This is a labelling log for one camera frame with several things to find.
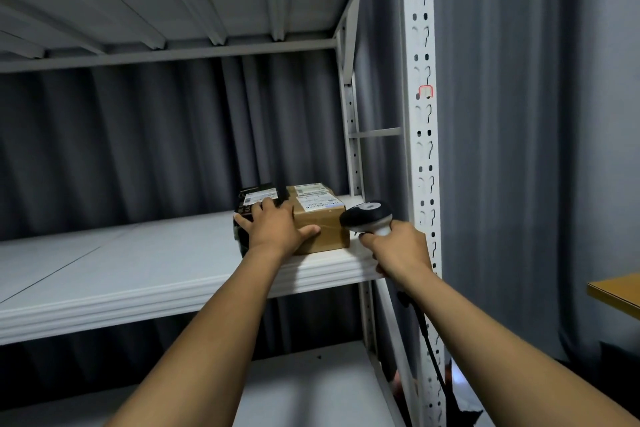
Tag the person's left thumb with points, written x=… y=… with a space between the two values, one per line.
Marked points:
x=307 y=232

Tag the white metal shelving rack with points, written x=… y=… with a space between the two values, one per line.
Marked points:
x=150 y=266

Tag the person's right forearm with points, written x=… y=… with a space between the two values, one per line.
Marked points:
x=495 y=361

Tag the black parcel with white label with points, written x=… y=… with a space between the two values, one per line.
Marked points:
x=245 y=197

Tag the person's left little finger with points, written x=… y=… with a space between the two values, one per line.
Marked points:
x=242 y=222

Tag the wooden table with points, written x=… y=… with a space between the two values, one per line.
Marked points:
x=620 y=291

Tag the white and black barcode scanner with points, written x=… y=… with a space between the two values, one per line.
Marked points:
x=367 y=215

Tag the person's right hand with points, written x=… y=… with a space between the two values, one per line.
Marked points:
x=402 y=251

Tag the person's left hand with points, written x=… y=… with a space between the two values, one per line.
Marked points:
x=272 y=231

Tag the grey curtain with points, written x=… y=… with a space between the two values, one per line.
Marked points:
x=505 y=141

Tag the brown cardboard box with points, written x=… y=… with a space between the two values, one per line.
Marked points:
x=327 y=236

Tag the person's right fingers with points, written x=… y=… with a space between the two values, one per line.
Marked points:
x=371 y=240

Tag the person's left forearm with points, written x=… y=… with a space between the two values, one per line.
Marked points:
x=210 y=341

